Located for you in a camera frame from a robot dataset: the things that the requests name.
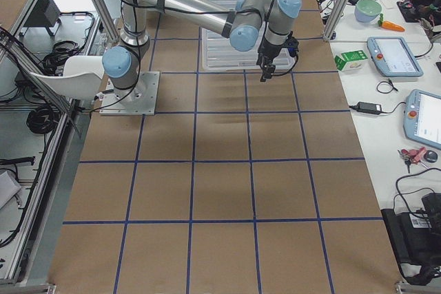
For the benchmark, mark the key bunch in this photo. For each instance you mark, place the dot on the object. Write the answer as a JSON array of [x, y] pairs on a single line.
[[415, 156]]

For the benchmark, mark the clear plastic box lid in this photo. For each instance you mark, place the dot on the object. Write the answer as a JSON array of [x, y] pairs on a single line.
[[248, 53]]

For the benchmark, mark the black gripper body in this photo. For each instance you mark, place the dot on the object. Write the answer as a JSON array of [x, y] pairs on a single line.
[[269, 51]]

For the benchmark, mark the orange toy carrot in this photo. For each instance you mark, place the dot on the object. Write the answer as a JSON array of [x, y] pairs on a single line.
[[382, 23]]

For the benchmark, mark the green bowl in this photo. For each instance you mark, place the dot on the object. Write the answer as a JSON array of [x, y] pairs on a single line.
[[367, 10]]

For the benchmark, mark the green white carton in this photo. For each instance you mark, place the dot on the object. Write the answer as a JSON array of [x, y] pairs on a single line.
[[353, 60]]

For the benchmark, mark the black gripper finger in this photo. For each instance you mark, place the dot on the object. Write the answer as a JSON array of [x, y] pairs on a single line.
[[270, 71], [263, 68]]

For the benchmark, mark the white plastic chair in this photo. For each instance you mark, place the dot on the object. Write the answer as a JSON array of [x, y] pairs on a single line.
[[81, 78]]

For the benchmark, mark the blue teach pendant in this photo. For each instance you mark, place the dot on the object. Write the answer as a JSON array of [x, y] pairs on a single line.
[[422, 118], [393, 57]]

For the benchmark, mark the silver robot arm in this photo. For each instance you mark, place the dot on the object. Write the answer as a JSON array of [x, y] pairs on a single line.
[[135, 41]]

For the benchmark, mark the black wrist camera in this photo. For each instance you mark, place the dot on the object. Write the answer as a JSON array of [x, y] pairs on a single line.
[[292, 46]]

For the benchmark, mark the black power adapter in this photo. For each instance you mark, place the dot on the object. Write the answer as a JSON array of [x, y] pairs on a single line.
[[368, 108]]

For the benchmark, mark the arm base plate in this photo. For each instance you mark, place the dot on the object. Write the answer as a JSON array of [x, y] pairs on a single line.
[[141, 101]]

